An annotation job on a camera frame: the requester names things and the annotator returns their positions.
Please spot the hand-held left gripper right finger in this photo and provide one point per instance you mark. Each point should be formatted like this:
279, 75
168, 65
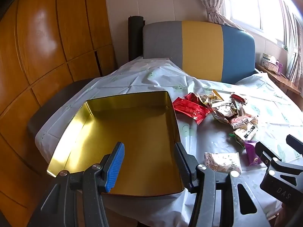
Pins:
184, 165

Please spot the red white snack packet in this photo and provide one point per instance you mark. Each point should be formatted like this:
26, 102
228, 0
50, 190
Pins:
241, 121

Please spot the window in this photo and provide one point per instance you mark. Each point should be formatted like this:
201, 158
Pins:
255, 7

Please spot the purple packet on shelf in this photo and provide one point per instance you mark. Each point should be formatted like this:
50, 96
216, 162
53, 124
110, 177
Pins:
280, 68

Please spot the tied patterned curtain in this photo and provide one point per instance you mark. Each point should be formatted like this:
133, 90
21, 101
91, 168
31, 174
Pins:
213, 2

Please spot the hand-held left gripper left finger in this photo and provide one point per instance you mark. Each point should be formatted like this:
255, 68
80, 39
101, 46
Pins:
116, 167

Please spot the purple snack packet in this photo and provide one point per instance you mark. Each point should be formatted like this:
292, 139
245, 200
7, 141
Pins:
252, 155

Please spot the tissue box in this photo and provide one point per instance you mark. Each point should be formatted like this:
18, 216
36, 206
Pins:
271, 63

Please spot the large red foil packet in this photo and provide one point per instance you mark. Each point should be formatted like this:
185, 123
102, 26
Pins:
189, 108

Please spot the yellow clear candy packet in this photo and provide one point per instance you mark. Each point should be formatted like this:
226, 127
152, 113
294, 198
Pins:
216, 94

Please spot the white cloud print tablecloth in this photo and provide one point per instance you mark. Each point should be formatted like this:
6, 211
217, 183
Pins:
213, 144

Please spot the hanging patterned curtain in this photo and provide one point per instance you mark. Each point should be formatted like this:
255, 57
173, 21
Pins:
296, 52

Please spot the yellow red bag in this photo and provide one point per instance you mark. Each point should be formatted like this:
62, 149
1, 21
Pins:
132, 134

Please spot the pile of mixed snacks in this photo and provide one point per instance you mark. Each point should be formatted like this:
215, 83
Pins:
246, 132

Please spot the wooden wardrobe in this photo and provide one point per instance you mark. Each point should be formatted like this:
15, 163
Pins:
42, 40

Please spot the dark red foil packet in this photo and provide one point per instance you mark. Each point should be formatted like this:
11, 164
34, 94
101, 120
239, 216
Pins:
191, 97

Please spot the small red candy packet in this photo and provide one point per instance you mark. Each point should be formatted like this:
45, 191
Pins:
238, 97

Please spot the wooden shelf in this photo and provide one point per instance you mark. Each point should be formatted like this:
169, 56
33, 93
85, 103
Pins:
281, 80

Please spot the white rice cracker packet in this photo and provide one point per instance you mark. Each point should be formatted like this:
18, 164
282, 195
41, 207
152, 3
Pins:
222, 162

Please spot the green snack packet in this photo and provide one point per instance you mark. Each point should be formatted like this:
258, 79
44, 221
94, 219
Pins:
236, 140

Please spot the grey yellow blue headboard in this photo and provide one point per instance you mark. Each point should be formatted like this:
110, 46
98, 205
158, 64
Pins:
201, 49

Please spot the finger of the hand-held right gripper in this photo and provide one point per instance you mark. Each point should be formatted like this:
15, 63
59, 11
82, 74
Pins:
264, 150
294, 143

